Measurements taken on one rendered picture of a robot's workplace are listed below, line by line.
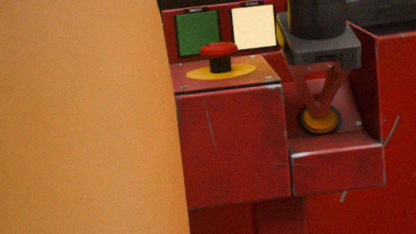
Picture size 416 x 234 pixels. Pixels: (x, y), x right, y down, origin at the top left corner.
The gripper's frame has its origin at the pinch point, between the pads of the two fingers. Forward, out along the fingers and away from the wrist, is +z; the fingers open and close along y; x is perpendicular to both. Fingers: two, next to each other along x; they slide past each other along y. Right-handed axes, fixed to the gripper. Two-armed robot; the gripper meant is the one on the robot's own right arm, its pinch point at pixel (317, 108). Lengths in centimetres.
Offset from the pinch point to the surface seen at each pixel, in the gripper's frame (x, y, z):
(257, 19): 4.5, 10.2, -6.4
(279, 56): 1.0, 17.6, 2.0
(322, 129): -0.1, -1.6, 1.5
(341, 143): -1.1, -6.0, 0.9
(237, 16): 6.7, 10.4, -6.9
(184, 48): 12.9, 9.7, -4.1
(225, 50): 9.3, 0.2, -7.7
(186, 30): 12.4, 10.2, -6.0
